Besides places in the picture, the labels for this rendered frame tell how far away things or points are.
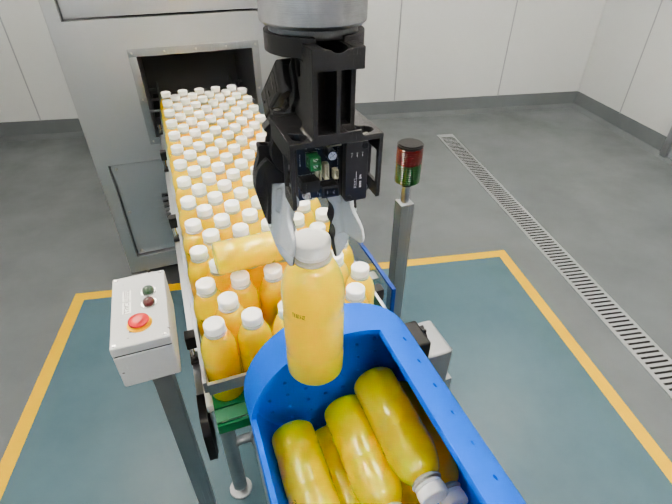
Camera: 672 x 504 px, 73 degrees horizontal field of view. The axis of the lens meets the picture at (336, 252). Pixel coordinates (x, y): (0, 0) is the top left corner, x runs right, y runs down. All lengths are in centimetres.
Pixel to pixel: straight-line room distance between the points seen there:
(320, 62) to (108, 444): 198
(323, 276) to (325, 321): 5
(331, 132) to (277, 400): 53
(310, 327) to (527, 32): 506
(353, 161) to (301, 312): 19
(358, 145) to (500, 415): 188
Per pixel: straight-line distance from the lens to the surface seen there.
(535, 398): 225
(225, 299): 91
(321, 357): 52
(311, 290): 45
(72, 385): 243
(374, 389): 69
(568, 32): 565
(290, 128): 34
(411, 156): 110
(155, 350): 88
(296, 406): 80
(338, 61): 31
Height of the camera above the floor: 169
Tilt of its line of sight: 36 degrees down
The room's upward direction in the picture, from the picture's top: straight up
